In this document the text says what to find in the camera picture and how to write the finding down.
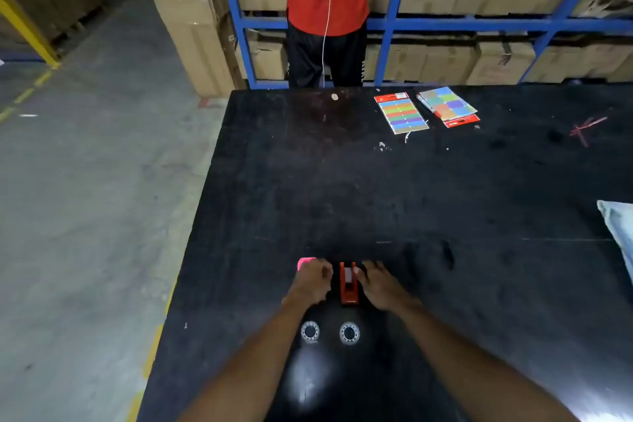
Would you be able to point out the person's right hand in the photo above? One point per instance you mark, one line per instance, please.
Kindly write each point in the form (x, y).
(383, 288)

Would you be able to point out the person's left hand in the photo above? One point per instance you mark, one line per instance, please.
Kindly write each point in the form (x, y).
(309, 285)

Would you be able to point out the person's left fingers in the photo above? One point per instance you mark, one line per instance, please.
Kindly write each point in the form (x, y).
(324, 271)

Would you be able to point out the person's right thumb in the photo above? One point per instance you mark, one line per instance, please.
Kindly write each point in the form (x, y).
(359, 277)

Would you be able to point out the red tape dispenser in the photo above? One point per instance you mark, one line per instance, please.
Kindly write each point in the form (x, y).
(348, 290)

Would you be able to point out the pink sticky note pad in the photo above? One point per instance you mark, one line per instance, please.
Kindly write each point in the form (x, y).
(303, 264)

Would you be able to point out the person's left forearm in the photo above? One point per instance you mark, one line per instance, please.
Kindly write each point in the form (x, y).
(252, 362)

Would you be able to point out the person's right forearm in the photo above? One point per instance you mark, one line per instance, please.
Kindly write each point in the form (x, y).
(460, 362)

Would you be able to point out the clear tape roll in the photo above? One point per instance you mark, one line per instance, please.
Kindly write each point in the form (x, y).
(310, 332)
(349, 333)

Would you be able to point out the white paper scraps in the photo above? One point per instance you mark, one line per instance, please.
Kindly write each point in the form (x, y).
(382, 145)

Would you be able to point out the striped colourful sticker pack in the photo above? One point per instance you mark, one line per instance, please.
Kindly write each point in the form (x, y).
(402, 114)

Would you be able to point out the chequered colourful sticker pack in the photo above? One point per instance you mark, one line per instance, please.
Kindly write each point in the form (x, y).
(449, 105)

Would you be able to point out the row of small cardboard boxes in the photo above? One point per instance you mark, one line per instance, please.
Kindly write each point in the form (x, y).
(445, 60)

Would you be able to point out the blue metal shelf rack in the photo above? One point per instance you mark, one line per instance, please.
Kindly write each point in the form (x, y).
(393, 23)

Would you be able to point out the white plastic bag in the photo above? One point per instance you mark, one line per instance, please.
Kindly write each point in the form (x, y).
(619, 233)

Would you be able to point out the red rubber bands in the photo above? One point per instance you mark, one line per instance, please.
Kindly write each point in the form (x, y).
(585, 128)

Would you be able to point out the tall open cardboard box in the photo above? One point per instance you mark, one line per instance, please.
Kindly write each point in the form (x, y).
(190, 26)

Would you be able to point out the yellow metal post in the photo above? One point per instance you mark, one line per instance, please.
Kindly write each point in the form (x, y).
(27, 28)

